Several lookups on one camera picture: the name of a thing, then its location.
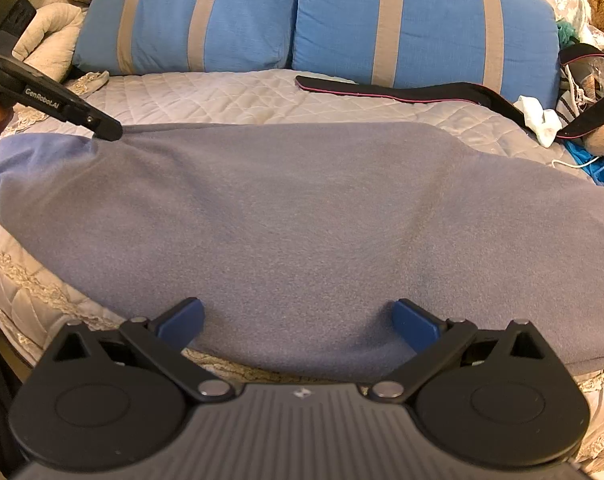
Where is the cream padded comforter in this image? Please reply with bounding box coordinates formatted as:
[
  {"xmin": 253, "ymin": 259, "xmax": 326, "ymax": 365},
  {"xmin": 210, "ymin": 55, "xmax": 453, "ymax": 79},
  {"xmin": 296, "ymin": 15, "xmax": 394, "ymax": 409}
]
[{"xmin": 11, "ymin": 0, "xmax": 89, "ymax": 82}]

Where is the clear plastic bag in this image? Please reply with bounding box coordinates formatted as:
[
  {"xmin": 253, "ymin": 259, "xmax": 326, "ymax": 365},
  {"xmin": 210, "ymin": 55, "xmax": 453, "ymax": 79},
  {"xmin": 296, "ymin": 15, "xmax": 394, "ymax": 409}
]
[{"xmin": 576, "ymin": 54, "xmax": 604, "ymax": 97}]

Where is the blue pillow with beige stripes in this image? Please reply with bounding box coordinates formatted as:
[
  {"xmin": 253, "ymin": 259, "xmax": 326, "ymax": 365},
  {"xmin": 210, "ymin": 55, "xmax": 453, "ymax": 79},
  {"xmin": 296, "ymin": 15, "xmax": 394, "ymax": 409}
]
[
  {"xmin": 71, "ymin": 0, "xmax": 306, "ymax": 77},
  {"xmin": 292, "ymin": 0, "xmax": 561, "ymax": 112}
]

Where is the grey fleece garment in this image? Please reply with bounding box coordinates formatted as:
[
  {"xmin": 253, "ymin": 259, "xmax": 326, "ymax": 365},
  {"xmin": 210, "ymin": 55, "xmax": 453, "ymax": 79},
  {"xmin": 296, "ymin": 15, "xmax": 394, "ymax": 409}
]
[{"xmin": 0, "ymin": 121, "xmax": 604, "ymax": 379}]

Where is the black strap with pink edge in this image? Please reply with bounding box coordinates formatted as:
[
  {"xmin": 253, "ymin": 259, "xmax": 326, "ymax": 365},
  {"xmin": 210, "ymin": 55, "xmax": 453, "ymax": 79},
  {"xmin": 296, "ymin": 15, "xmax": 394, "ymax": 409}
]
[{"xmin": 295, "ymin": 42, "xmax": 604, "ymax": 141}]

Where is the teal yarn ball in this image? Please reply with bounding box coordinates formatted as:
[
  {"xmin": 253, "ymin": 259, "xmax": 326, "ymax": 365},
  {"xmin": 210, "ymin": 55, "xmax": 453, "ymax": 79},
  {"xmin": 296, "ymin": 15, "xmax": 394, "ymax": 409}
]
[{"xmin": 555, "ymin": 18, "xmax": 584, "ymax": 47}]

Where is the white quilted bed cover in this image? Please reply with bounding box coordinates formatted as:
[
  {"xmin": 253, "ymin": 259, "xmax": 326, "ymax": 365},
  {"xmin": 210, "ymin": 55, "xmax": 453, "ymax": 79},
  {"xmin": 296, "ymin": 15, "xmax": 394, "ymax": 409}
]
[{"xmin": 0, "ymin": 67, "xmax": 604, "ymax": 476}]

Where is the white thin cable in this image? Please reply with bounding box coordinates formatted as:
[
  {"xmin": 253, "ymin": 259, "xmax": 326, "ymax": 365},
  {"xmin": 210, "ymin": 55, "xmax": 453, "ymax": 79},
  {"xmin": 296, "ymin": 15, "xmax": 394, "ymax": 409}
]
[{"xmin": 552, "ymin": 154, "xmax": 602, "ymax": 169}]

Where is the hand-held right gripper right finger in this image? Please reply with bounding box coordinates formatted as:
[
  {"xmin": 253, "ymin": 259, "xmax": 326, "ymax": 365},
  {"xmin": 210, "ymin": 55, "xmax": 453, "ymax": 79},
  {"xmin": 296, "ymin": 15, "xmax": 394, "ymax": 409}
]
[{"xmin": 366, "ymin": 298, "xmax": 549, "ymax": 404}]

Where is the floral patterned fabric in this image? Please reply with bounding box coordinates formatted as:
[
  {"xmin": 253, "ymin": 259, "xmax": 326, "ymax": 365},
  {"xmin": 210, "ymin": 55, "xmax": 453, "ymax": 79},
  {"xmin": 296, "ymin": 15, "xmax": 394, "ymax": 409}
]
[{"xmin": 499, "ymin": 0, "xmax": 600, "ymax": 47}]

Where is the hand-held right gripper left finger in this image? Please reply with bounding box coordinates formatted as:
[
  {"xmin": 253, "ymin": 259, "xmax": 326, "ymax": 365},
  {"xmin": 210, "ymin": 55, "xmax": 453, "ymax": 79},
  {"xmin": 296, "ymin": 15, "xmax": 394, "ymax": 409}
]
[{"xmin": 52, "ymin": 297, "xmax": 234, "ymax": 404}]

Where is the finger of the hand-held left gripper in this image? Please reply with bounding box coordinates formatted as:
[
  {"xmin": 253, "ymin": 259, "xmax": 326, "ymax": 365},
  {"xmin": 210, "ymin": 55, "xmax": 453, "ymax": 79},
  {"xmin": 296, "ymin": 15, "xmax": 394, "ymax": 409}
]
[{"xmin": 63, "ymin": 91, "xmax": 124, "ymax": 142}]

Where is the white crumpled cloth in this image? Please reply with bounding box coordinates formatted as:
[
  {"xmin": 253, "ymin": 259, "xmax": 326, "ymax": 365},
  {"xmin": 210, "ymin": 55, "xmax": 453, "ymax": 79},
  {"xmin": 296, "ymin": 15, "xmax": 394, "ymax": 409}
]
[{"xmin": 512, "ymin": 95, "xmax": 564, "ymax": 149}]

